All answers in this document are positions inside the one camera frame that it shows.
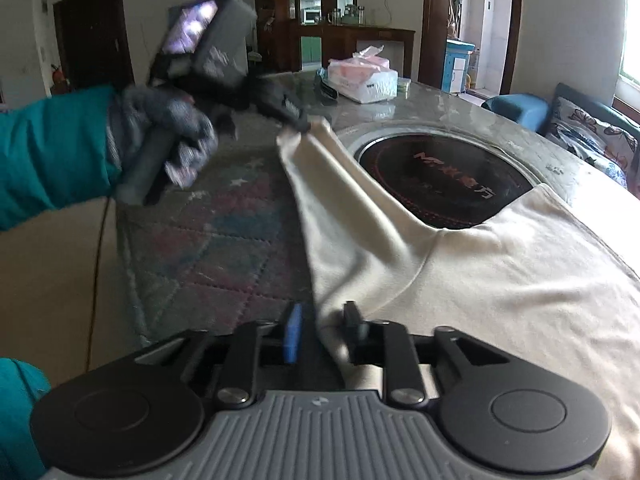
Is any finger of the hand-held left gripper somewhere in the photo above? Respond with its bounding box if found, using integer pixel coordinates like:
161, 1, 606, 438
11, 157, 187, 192
234, 79, 312, 134

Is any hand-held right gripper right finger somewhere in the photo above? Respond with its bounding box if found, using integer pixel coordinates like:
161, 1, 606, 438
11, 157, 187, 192
342, 301, 512, 407

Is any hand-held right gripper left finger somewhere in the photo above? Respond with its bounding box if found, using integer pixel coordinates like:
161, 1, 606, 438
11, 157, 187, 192
134, 303, 304, 406

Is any cream white garment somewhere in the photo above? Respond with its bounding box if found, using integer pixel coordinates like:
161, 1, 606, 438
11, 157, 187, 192
276, 116, 640, 480

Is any person's left hand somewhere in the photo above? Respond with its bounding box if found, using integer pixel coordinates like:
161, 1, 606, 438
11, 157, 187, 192
106, 84, 219, 186

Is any pink white tissue pack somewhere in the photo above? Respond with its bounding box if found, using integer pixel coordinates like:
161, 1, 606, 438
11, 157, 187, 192
325, 45, 400, 105

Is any dark wooden cabinet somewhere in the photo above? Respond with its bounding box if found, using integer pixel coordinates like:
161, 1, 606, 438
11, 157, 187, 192
252, 0, 417, 79

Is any patterned table mat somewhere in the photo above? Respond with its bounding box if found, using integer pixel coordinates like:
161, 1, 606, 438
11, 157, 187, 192
116, 145, 321, 346

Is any dark wooden door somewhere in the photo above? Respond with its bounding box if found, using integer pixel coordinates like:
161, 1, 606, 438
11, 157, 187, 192
52, 0, 135, 95

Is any red fire extinguisher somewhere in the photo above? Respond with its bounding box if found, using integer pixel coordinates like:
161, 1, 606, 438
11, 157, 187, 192
49, 63, 69, 97

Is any black round induction cooktop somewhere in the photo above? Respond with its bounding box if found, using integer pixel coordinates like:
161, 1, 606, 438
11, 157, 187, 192
350, 127, 543, 231

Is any small blue cabinet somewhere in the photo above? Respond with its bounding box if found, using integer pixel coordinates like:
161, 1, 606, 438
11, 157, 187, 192
442, 38, 476, 94

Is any blue sofa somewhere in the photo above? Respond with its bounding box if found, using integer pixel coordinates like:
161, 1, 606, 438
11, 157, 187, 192
482, 82, 640, 192

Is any person's teal jacket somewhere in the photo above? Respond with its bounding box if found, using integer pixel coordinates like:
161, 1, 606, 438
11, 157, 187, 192
0, 357, 52, 480

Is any butterfly print pillow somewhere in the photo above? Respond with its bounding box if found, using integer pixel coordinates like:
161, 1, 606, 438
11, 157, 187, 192
544, 95, 634, 189

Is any wooden door frame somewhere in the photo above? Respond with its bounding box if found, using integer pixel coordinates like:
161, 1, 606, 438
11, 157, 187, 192
423, 0, 524, 96

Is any thin black cable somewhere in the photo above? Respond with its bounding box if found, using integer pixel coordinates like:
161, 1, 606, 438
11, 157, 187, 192
86, 199, 110, 373

